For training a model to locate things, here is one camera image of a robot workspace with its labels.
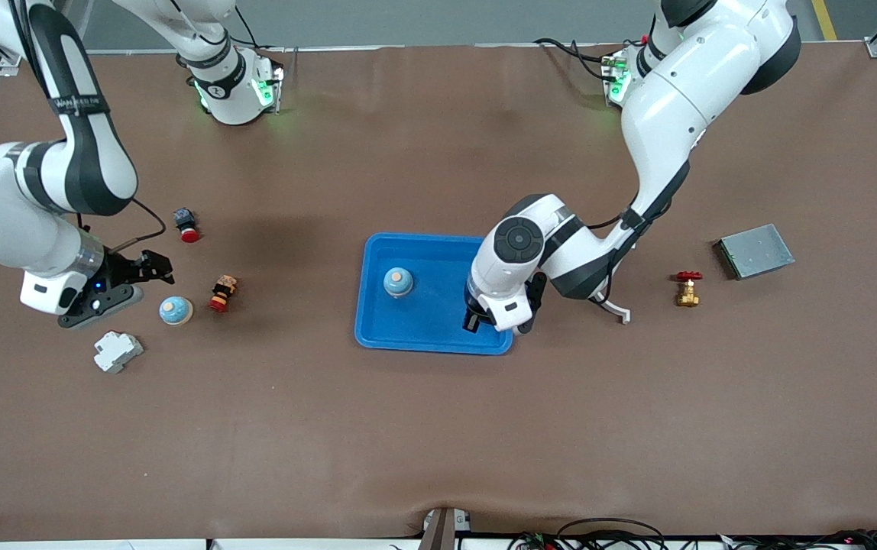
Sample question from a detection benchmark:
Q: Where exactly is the blue service bell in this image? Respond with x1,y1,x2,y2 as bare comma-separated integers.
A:
383,267,415,299
159,295,194,327

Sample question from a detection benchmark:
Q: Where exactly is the blue plastic tray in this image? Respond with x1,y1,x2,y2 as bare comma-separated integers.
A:
354,232,516,356

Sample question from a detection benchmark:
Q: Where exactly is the red emergency stop button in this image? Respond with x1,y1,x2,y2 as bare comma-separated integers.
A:
173,207,202,244

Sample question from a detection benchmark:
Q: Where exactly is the white circuit breaker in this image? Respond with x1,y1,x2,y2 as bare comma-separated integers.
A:
93,330,145,374

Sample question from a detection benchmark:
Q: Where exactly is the brown table cover mat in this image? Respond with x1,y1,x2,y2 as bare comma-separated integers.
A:
0,42,877,543

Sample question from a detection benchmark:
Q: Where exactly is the white curved plastic clamp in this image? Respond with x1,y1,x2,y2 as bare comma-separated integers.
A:
590,289,633,325

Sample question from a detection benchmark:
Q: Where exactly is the green lit base connector box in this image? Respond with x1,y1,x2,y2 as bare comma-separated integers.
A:
601,50,631,104
254,65,286,115

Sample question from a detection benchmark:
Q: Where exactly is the grey metal power supply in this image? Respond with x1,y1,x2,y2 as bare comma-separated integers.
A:
712,223,796,281

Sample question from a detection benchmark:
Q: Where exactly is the white table edge strip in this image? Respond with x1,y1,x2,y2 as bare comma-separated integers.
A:
0,539,416,550

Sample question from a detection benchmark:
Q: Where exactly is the red black push button switch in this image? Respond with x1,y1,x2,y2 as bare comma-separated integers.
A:
208,275,241,314

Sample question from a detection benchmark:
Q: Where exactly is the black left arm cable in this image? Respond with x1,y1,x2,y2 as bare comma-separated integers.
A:
587,137,707,306

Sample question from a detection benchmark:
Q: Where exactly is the brass valve red handle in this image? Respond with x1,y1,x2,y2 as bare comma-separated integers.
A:
675,270,704,308

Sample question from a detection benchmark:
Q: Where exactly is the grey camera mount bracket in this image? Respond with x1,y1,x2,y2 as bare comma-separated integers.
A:
417,506,474,550

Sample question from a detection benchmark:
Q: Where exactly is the black cable bundle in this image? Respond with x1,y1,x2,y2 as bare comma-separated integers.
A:
507,518,877,550

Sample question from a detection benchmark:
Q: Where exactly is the black base power cable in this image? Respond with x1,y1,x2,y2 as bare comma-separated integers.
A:
533,37,615,81

